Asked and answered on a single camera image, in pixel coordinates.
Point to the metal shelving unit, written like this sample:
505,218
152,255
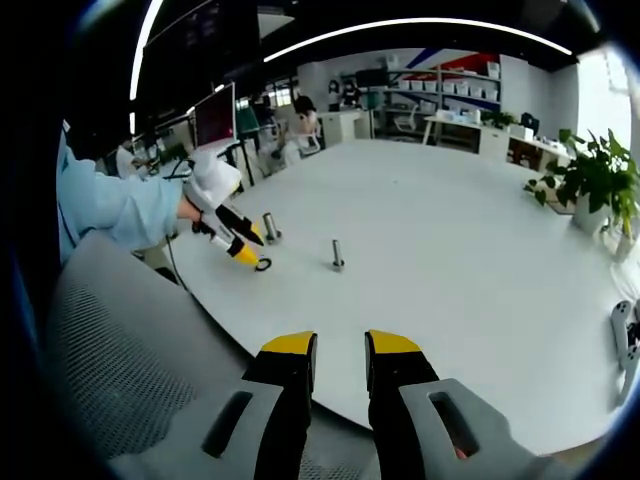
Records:
440,102

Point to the white desk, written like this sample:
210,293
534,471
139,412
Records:
460,125

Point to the low white cabinet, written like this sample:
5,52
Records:
537,147

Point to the thick steel threaded stud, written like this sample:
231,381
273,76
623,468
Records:
270,225

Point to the black monitor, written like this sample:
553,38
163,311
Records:
371,77

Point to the grey mesh chair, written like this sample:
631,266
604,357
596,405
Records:
125,350

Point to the white office chair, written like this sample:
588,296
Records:
311,145
409,119

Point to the row of white storage bins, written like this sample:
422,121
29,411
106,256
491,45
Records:
450,89

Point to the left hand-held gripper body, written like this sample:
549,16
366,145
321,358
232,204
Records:
212,177

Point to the person's left hand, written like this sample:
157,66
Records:
190,212

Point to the white handheld controller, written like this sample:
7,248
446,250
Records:
621,330
631,380

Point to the small potted plant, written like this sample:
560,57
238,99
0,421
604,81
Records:
499,119

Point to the silver laptop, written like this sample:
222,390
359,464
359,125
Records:
215,117

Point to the linear ceiling light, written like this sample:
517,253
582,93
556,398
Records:
142,45
415,21

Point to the white plant pot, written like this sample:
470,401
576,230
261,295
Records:
590,217

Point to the slim steel threaded stud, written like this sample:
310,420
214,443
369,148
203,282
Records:
336,252

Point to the large green plant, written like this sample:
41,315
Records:
600,170

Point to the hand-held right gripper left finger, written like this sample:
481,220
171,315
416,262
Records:
260,425

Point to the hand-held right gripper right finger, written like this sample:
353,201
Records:
425,430

